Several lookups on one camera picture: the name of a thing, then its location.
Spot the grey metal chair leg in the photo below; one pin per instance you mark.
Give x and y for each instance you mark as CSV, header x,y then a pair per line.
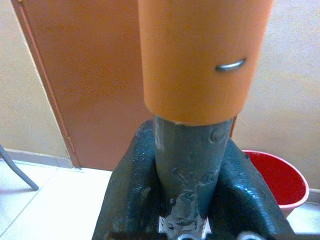
x,y
17,170

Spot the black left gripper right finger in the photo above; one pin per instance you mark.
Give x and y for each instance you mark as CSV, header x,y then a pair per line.
x,y
240,197

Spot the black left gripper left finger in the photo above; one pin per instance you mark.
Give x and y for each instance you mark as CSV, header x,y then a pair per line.
x,y
130,190

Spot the brown wooden door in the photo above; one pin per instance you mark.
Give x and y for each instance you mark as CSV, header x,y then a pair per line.
x,y
87,82

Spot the red plastic bucket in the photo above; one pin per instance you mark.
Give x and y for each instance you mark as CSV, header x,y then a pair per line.
x,y
280,177

